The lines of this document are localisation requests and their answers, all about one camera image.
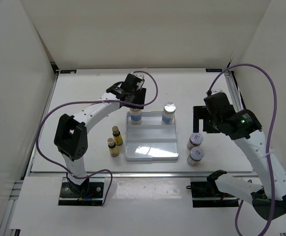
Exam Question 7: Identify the white divided tray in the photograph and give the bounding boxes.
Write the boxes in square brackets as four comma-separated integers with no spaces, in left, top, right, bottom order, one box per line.
[125,111,179,162]

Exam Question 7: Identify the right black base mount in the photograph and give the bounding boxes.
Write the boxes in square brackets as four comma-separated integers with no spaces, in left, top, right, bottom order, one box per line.
[186,181,239,208]

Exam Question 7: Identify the lower yellow small bottle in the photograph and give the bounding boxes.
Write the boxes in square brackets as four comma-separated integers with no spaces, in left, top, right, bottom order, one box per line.
[107,138,119,157]

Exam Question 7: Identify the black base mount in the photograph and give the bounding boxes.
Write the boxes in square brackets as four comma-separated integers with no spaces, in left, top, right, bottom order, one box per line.
[186,181,239,208]
[58,178,105,207]

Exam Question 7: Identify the upper yellow small bottle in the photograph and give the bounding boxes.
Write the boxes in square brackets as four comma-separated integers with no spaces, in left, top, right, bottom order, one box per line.
[112,126,123,146]

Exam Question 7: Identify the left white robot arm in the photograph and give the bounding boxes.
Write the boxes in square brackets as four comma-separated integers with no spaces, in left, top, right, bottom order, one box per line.
[54,73,146,197]

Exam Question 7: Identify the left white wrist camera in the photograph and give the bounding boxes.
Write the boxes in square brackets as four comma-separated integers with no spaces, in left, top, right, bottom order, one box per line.
[132,72,145,88]

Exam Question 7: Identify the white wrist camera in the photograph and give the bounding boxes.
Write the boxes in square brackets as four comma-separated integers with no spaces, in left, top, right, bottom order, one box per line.
[209,89,223,96]
[132,72,145,88]

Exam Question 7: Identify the red cap jar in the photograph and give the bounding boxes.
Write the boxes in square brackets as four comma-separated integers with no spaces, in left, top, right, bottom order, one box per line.
[187,147,204,166]
[187,133,204,150]

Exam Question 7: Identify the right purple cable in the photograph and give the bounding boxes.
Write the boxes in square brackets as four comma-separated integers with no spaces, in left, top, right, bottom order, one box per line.
[206,63,278,236]

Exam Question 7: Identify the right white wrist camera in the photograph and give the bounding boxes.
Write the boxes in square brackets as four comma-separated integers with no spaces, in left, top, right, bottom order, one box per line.
[209,89,223,96]

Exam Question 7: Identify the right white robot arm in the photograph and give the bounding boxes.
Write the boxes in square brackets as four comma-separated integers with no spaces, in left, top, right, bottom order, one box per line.
[193,92,286,220]

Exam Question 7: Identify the aluminium front rail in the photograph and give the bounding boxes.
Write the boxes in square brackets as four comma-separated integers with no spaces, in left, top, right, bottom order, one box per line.
[15,172,256,183]

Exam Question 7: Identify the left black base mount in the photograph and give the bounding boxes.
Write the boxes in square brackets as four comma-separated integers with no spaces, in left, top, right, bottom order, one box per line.
[58,178,105,207]

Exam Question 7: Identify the yellow small bottle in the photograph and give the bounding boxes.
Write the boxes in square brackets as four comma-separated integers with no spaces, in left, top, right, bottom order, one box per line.
[107,138,119,157]
[112,126,123,146]

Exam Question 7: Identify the blue label shaker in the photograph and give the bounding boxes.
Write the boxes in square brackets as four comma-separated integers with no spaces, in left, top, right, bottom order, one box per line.
[161,102,176,124]
[129,108,142,125]

